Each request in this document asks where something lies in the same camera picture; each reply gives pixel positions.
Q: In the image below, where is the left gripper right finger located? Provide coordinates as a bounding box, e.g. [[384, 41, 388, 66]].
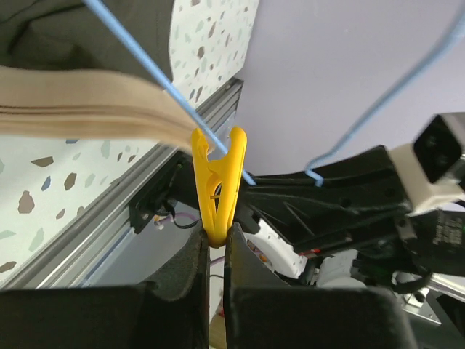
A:
[[223, 223, 417, 349]]

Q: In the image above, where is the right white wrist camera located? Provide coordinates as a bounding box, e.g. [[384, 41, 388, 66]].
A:
[[389, 112, 464, 215]]

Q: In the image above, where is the grey brown underwear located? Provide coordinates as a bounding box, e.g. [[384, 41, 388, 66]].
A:
[[1, 1, 195, 151]]

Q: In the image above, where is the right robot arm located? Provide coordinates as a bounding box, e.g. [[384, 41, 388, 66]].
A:
[[238, 146, 464, 301]]

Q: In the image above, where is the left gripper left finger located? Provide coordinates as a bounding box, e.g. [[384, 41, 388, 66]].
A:
[[1, 227, 209, 348]]

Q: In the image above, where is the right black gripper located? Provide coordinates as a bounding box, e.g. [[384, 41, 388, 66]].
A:
[[238, 145, 464, 276]]

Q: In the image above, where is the aluminium rail frame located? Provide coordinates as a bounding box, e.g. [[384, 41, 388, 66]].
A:
[[0, 78, 244, 290]]

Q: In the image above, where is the yellow clothespin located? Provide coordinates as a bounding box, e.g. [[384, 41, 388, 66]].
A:
[[191, 127, 247, 248]]

